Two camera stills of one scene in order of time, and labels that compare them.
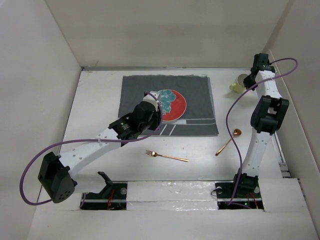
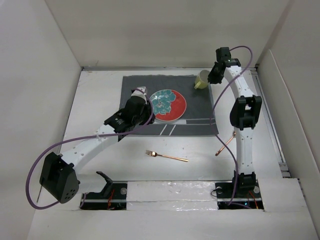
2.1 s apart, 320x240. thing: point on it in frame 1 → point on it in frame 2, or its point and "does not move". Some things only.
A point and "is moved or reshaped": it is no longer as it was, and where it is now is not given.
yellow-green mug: [238, 87] is moved or reshaped
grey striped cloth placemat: [199, 118] does not move
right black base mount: [247, 194] does not move
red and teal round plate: [173, 104] does not move
